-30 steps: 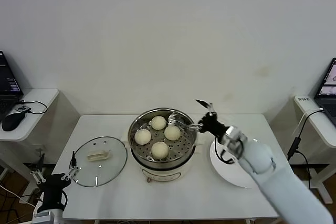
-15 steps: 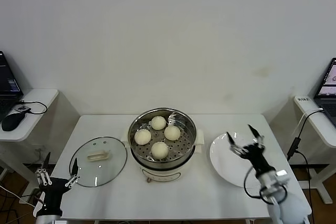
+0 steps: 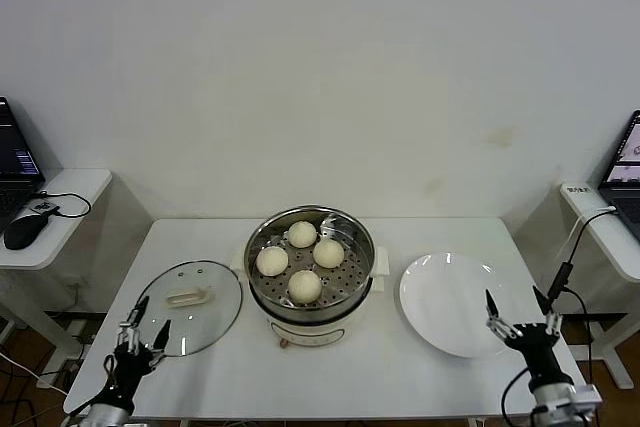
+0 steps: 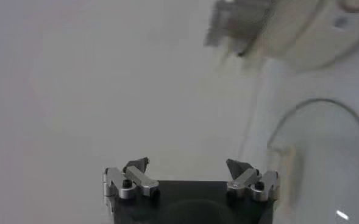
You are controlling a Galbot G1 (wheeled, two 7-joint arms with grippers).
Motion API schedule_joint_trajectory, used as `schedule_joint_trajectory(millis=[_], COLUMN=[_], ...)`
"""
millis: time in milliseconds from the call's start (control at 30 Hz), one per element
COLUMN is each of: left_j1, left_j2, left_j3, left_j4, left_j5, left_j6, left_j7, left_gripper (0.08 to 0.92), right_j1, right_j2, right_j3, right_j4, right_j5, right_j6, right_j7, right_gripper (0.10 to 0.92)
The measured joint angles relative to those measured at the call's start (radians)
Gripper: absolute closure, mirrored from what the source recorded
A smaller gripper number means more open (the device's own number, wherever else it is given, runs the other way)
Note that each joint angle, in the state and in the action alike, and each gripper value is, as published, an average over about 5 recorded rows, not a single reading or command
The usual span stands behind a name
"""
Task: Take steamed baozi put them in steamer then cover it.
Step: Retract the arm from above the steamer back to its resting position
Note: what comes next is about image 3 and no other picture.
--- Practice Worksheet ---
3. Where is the white round plate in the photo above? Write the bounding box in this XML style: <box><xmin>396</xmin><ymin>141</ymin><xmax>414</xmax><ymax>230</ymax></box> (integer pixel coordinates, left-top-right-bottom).
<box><xmin>398</xmin><ymin>250</ymin><xmax>522</xmax><ymax>359</ymax></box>

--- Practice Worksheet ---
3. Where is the perforated steel steamer basket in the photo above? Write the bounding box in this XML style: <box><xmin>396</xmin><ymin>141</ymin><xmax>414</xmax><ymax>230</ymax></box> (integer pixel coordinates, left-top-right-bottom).
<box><xmin>243</xmin><ymin>204</ymin><xmax>376</xmax><ymax>321</ymax></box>

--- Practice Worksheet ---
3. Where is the white cable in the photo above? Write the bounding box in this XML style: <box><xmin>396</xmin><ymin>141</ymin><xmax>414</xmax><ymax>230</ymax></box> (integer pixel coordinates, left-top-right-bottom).
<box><xmin>559</xmin><ymin>205</ymin><xmax>617</xmax><ymax>261</ymax></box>

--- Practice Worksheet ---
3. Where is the black computer mouse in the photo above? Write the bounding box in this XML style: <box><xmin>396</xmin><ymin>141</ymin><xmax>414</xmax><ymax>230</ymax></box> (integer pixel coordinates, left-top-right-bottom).
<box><xmin>3</xmin><ymin>215</ymin><xmax>51</xmax><ymax>251</ymax></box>

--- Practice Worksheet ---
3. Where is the white side table with label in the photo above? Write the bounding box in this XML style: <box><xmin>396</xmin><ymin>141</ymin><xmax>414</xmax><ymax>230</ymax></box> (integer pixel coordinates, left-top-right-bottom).
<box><xmin>558</xmin><ymin>181</ymin><xmax>640</xmax><ymax>391</ymax></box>

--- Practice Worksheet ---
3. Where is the white side table with mouse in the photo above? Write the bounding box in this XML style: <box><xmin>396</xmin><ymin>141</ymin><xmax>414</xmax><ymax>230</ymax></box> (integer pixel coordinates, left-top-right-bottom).
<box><xmin>0</xmin><ymin>168</ymin><xmax>114</xmax><ymax>383</ymax></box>

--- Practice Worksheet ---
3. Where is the black laptop with dark screen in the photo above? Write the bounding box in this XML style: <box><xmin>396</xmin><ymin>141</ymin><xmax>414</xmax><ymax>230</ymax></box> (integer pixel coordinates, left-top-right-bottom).
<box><xmin>0</xmin><ymin>96</ymin><xmax>47</xmax><ymax>233</ymax></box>

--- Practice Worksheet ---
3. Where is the grey laptop with camera views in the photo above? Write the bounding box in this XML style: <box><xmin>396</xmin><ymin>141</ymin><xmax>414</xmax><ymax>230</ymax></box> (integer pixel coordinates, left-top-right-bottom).
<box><xmin>597</xmin><ymin>109</ymin><xmax>640</xmax><ymax>241</ymax></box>

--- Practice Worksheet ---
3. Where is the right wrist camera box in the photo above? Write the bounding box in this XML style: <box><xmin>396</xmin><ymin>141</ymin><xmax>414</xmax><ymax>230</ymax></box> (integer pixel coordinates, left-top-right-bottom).
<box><xmin>564</xmin><ymin>384</ymin><xmax>604</xmax><ymax>406</ymax></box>

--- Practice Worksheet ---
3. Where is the round glass pot lid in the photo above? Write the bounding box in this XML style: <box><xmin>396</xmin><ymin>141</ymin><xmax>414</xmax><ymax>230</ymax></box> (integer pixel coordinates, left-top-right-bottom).
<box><xmin>131</xmin><ymin>260</ymin><xmax>244</xmax><ymax>358</ymax></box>

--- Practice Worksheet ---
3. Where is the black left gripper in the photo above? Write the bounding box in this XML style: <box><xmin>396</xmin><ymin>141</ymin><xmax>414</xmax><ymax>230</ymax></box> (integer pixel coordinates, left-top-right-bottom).
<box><xmin>106</xmin><ymin>295</ymin><xmax>173</xmax><ymax>402</ymax></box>

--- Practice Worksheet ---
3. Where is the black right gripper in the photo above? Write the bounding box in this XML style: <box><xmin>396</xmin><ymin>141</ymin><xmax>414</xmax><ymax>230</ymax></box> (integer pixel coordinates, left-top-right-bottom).
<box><xmin>484</xmin><ymin>285</ymin><xmax>570</xmax><ymax>389</ymax></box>

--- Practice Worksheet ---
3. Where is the black looped hub cable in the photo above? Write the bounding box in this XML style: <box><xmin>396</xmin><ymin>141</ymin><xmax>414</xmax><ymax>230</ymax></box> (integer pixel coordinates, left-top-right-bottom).
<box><xmin>32</xmin><ymin>190</ymin><xmax>93</xmax><ymax>221</ymax></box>

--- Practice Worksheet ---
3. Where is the white steamed baozi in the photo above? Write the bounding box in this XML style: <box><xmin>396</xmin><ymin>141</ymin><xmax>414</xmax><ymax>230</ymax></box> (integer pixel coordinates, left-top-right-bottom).
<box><xmin>287</xmin><ymin>220</ymin><xmax>318</xmax><ymax>249</ymax></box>
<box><xmin>255</xmin><ymin>246</ymin><xmax>290</xmax><ymax>277</ymax></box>
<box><xmin>286</xmin><ymin>269</ymin><xmax>323</xmax><ymax>305</ymax></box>
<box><xmin>312</xmin><ymin>238</ymin><xmax>345</xmax><ymax>269</ymax></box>

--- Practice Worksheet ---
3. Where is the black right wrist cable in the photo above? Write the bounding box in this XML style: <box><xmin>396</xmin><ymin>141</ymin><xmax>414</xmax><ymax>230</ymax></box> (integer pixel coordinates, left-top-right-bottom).
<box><xmin>501</xmin><ymin>366</ymin><xmax>531</xmax><ymax>427</ymax></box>

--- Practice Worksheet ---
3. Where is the cream electric cooking pot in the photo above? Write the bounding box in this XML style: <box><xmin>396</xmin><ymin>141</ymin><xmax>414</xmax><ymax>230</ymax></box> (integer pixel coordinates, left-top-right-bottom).
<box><xmin>230</xmin><ymin>244</ymin><xmax>391</xmax><ymax>350</ymax></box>

